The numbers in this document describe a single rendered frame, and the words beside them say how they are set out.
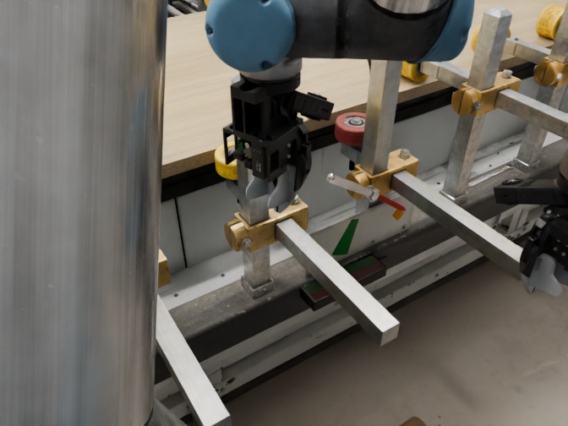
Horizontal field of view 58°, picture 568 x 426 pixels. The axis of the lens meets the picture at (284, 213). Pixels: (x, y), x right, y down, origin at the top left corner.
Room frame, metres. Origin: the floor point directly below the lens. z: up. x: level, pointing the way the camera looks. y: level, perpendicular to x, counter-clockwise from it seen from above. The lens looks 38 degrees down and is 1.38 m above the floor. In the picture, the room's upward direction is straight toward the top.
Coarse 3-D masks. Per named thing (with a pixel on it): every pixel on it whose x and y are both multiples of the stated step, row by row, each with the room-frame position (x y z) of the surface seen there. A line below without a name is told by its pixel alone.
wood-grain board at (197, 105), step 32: (480, 0) 1.74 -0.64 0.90; (512, 0) 1.74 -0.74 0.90; (544, 0) 1.74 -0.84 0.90; (192, 32) 1.43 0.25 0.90; (512, 32) 1.43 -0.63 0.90; (192, 64) 1.20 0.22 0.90; (224, 64) 1.20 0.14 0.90; (320, 64) 1.20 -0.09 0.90; (352, 64) 1.20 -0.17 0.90; (512, 64) 1.25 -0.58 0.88; (192, 96) 1.02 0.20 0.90; (224, 96) 1.02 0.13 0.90; (352, 96) 1.02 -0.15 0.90; (416, 96) 1.07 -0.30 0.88; (192, 128) 0.88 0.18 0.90; (192, 160) 0.78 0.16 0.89
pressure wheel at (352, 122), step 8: (352, 112) 0.93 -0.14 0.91; (336, 120) 0.90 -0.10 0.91; (344, 120) 0.91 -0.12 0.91; (352, 120) 0.90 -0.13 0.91; (360, 120) 0.91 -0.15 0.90; (336, 128) 0.89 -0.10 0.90; (344, 128) 0.87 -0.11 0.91; (352, 128) 0.87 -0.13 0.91; (360, 128) 0.87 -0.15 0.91; (336, 136) 0.89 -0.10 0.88; (344, 136) 0.87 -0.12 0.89; (352, 136) 0.86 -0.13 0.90; (360, 136) 0.86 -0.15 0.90; (344, 144) 0.87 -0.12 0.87; (352, 144) 0.86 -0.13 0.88; (360, 144) 0.86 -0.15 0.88; (352, 168) 0.89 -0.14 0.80
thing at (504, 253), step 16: (352, 160) 0.87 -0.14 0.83; (400, 176) 0.78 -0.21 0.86; (400, 192) 0.76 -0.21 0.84; (416, 192) 0.73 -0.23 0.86; (432, 192) 0.73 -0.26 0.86; (432, 208) 0.70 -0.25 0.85; (448, 208) 0.68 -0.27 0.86; (448, 224) 0.66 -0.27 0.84; (464, 224) 0.64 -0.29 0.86; (480, 224) 0.64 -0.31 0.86; (464, 240) 0.63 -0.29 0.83; (480, 240) 0.61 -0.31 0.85; (496, 240) 0.60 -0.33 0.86; (496, 256) 0.58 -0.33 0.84; (512, 256) 0.56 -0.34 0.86; (512, 272) 0.55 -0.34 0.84
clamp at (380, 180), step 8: (392, 152) 0.84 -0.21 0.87; (392, 160) 0.82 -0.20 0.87; (400, 160) 0.82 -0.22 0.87; (408, 160) 0.82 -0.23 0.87; (416, 160) 0.82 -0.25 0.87; (360, 168) 0.79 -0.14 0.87; (392, 168) 0.79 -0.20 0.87; (400, 168) 0.79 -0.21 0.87; (408, 168) 0.80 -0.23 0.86; (416, 168) 0.81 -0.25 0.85; (352, 176) 0.77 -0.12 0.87; (360, 176) 0.76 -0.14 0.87; (368, 176) 0.76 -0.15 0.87; (376, 176) 0.76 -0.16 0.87; (384, 176) 0.77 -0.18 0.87; (360, 184) 0.75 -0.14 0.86; (368, 184) 0.76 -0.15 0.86; (376, 184) 0.76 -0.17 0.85; (384, 184) 0.77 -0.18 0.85; (352, 192) 0.77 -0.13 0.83; (384, 192) 0.77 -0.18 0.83
